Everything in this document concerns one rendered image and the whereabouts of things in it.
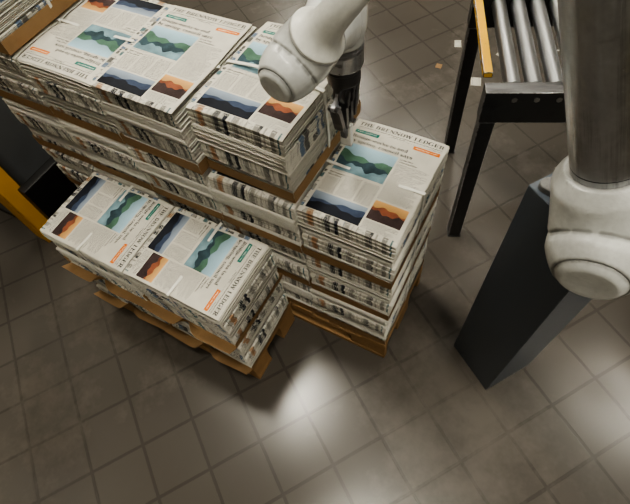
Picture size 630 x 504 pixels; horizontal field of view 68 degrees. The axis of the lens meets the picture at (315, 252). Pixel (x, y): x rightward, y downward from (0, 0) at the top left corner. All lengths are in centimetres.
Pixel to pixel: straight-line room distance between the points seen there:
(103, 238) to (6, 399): 94
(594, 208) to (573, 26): 25
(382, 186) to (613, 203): 66
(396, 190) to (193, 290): 66
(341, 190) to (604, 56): 78
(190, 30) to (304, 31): 67
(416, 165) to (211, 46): 63
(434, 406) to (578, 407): 51
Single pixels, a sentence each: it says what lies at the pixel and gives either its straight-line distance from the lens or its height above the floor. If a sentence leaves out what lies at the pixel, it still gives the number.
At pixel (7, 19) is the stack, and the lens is 164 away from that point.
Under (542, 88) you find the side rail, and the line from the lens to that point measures 165.
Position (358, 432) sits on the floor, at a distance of 184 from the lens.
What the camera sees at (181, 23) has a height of 107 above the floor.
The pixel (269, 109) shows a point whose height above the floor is 106.
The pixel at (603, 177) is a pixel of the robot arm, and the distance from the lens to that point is 74.
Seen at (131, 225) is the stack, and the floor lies 60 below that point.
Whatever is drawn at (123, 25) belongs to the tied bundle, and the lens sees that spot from 158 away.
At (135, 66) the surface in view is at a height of 107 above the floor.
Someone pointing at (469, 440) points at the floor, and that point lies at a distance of 188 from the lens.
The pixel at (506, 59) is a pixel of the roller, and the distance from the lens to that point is 173.
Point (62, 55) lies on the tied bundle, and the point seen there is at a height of 106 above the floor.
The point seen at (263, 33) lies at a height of 106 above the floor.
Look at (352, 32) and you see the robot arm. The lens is 96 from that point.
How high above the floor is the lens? 182
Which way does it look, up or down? 59 degrees down
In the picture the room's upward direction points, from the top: 10 degrees counter-clockwise
